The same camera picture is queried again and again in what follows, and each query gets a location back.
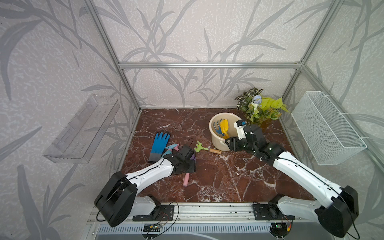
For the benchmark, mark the clear acrylic wall shelf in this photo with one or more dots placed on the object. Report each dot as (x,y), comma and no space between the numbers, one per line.
(79,140)

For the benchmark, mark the potted green plant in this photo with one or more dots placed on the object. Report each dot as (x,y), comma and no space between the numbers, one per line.
(258,109)

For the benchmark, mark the blue gardening glove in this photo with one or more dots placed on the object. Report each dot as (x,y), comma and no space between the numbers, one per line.
(159,145)

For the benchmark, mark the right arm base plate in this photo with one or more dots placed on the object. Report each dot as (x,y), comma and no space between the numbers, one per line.
(269,211)

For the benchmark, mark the aluminium front rail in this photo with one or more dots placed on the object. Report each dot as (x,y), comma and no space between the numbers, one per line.
(236,212)

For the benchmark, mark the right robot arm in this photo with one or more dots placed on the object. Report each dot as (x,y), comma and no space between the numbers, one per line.
(334,207)

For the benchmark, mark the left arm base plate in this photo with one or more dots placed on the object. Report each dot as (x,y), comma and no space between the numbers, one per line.
(149,209)

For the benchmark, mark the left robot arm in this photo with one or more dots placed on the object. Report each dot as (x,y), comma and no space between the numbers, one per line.
(119,198)

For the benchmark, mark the purple trowel pink handle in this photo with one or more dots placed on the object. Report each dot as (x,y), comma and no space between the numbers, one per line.
(187,176)

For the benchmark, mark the yellow shovel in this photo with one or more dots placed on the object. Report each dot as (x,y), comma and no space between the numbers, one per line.
(224,125)

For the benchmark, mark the teal spray bottle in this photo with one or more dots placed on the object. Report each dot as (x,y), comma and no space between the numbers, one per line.
(169,149)

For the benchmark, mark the blue fork yellow handle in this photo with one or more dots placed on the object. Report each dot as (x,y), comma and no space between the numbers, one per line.
(217,128)

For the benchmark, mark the cream plastic bucket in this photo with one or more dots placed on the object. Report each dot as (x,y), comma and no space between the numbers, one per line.
(218,141)

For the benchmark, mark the white wire mesh basket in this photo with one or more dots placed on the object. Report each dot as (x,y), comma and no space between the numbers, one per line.
(328,134)

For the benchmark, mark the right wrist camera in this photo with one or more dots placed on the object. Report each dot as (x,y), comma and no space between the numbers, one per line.
(240,125)

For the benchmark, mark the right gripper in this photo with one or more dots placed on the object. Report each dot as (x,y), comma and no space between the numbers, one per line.
(233,145)

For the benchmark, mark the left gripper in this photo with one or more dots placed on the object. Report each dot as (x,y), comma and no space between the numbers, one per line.
(193,167)

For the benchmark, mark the green hand rake wooden handle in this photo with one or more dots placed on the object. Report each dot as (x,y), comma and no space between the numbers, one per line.
(199,148)

